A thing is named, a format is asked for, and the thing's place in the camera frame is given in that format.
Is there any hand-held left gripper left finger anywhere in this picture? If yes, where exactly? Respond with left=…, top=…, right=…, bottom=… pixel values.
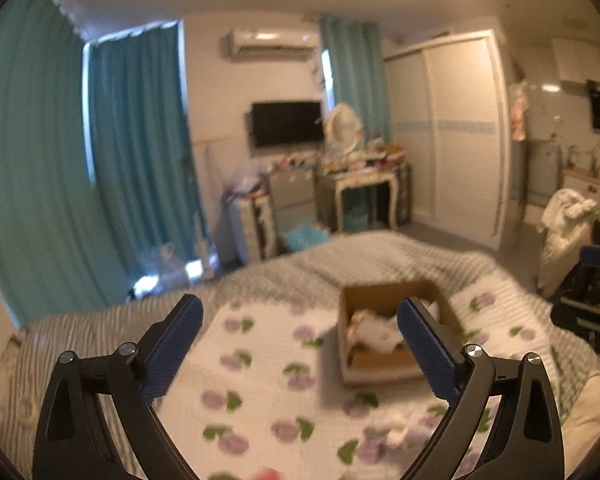
left=32, top=294, right=204, bottom=480

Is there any brown cardboard box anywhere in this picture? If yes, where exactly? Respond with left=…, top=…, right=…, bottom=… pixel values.
left=339, top=280, right=463, bottom=387

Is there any pink hanging cloth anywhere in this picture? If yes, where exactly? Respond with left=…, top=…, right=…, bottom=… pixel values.
left=511, top=80, right=529, bottom=142

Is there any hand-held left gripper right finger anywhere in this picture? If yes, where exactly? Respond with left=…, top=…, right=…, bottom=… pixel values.
left=396, top=296, right=565, bottom=480

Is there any white air conditioner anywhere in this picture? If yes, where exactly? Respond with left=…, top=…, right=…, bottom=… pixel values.
left=222, top=28, right=319, bottom=62

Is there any wide teal curtain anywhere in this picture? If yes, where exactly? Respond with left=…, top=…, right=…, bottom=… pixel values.
left=0, top=0, right=98, bottom=328

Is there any narrow teal curtain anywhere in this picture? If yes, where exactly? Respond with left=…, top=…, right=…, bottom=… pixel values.
left=320, top=16, right=393, bottom=147

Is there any white clothes pile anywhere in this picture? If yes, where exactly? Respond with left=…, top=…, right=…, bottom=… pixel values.
left=538, top=189, right=599, bottom=297

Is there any white floral quilt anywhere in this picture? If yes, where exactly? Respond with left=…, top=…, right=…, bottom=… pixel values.
left=155, top=280, right=556, bottom=480

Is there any white kitchen wall cabinet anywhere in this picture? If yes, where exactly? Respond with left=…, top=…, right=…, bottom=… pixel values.
left=551, top=37, right=600, bottom=87

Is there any white cloth in box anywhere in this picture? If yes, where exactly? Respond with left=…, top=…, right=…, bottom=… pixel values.
left=347, top=300, right=442, bottom=357

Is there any clear plastic container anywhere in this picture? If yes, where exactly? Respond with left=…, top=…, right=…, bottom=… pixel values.
left=139, top=244, right=192, bottom=287

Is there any white plastic bag bundle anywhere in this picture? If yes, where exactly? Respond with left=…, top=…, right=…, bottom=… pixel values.
left=224, top=160, right=272, bottom=202

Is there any oval white vanity mirror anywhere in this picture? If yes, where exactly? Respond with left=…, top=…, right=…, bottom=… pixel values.
left=325, top=102, right=364, bottom=154

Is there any white sliding-door wardrobe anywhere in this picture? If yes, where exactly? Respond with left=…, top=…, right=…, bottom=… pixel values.
left=382, top=30, right=511, bottom=252

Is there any black wall television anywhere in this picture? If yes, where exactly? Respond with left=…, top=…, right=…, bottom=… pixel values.
left=250, top=101, right=326, bottom=150

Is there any grey striped bed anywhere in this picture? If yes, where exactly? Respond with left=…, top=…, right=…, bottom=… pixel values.
left=0, top=232, right=600, bottom=480

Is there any white dressing table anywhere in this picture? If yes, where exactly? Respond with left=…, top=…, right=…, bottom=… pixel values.
left=316, top=161, right=407, bottom=232

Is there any white pillow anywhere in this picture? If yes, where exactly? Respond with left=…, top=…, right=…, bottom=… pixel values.
left=562, top=370, right=600, bottom=480

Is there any white patterned low cabinet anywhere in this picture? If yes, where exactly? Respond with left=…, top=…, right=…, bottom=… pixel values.
left=229, top=195, right=277, bottom=264

